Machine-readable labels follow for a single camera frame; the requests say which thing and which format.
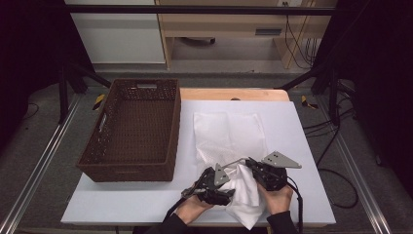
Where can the black horizontal bar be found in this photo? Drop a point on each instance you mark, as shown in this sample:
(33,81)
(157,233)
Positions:
(195,10)

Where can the white garment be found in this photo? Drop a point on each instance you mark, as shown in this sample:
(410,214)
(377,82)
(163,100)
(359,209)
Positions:
(246,198)

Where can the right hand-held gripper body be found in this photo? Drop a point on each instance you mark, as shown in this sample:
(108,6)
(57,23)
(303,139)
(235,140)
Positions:
(272,177)

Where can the white cabinet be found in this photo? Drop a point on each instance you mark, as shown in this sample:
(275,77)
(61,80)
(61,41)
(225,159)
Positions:
(120,39)

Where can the light wooden desk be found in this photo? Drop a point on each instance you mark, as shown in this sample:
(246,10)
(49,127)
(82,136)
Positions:
(227,24)

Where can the yellow black tape strip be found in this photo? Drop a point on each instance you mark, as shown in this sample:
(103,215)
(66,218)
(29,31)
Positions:
(99,101)
(307,102)

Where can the aluminium floor rail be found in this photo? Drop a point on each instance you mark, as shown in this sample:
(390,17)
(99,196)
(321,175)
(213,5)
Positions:
(360,182)
(39,162)

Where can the black metal stand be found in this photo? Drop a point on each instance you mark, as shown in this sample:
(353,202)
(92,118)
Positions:
(63,97)
(333,97)

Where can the person's right hand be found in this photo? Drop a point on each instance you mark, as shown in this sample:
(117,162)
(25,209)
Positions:
(279,201)

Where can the white mesh laundry bag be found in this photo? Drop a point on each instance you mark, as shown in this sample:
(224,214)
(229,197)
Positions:
(227,136)

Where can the person's left hand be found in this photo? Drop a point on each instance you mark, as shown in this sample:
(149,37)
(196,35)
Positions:
(190,209)

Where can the white foam board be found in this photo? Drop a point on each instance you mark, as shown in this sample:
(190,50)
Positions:
(292,130)

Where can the black curtain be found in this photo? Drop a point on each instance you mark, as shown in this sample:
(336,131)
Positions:
(32,48)
(383,65)

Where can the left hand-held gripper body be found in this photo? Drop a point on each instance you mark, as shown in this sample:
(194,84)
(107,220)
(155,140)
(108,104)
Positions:
(211,191)

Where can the brown woven basket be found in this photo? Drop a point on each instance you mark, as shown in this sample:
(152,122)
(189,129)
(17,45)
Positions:
(136,136)

